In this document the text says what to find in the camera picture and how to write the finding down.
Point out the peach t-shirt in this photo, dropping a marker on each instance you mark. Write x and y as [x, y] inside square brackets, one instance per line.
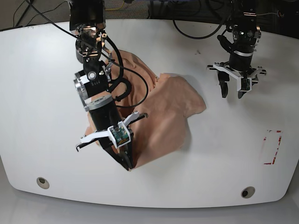
[167, 99]

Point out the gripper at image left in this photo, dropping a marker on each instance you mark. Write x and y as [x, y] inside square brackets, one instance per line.
[104, 114]

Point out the table grommet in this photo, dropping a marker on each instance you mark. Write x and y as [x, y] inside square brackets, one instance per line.
[248, 192]
[42, 183]

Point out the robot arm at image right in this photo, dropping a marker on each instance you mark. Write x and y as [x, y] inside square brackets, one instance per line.
[246, 34]

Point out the wrist camera, image-left gripper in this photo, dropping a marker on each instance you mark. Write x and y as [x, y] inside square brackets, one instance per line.
[121, 136]

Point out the left table grommet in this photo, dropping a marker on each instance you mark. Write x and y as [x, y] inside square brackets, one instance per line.
[42, 183]

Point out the right table grommet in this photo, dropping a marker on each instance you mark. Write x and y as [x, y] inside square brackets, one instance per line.
[248, 192]

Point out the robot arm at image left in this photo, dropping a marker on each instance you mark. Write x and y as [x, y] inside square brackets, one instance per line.
[100, 84]

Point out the wrist camera, image-right gripper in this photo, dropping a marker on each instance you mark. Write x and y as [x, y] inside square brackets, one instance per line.
[246, 84]

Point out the red tape rectangle marker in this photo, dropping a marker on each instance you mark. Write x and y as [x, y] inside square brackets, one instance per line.
[270, 146]

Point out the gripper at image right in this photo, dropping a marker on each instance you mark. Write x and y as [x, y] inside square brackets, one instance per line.
[237, 67]

